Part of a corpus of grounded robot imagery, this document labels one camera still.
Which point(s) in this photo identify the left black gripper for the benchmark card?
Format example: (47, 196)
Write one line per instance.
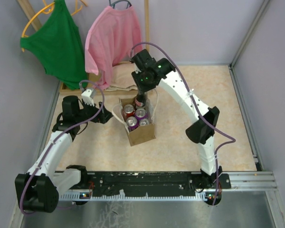
(106, 115)

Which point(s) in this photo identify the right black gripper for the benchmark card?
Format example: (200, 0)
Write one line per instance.
(142, 89)

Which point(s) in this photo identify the red cola can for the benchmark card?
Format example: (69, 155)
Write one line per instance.
(144, 122)
(128, 111)

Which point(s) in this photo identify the purple soda can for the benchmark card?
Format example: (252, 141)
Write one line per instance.
(140, 114)
(132, 123)

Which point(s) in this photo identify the dark cola bottle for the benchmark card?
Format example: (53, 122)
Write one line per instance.
(140, 100)

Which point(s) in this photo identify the brown burlap canvas bag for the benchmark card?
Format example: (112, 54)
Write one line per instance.
(143, 133)

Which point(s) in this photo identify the red cola can front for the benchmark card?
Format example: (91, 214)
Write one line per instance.
(144, 122)

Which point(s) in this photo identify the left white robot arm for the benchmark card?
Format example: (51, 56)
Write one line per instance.
(38, 189)

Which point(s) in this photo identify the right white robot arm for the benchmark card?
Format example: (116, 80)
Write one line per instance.
(200, 114)

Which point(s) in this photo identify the cream folded cloth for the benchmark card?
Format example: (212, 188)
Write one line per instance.
(122, 79)

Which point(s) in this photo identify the pink t-shirt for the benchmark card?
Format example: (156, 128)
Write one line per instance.
(109, 41)

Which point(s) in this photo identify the grey clothes hanger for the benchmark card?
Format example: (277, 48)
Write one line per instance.
(120, 4)

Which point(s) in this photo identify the green tank top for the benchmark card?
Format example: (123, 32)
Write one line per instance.
(58, 47)

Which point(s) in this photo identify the yellow clothes hanger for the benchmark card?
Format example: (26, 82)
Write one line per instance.
(42, 16)

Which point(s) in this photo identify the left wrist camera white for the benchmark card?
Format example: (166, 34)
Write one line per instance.
(87, 96)

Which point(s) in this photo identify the wooden clothes rack frame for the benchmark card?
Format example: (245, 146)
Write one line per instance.
(147, 23)

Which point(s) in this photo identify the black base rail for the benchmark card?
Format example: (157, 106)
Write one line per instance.
(152, 184)

